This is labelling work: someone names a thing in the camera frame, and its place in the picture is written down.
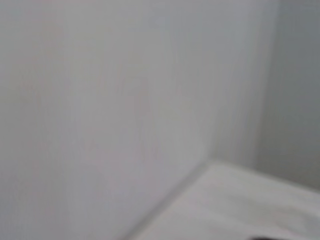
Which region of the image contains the black woven rectangular basket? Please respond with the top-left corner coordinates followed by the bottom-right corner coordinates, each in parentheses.
top-left (246, 235), bottom-right (277, 240)

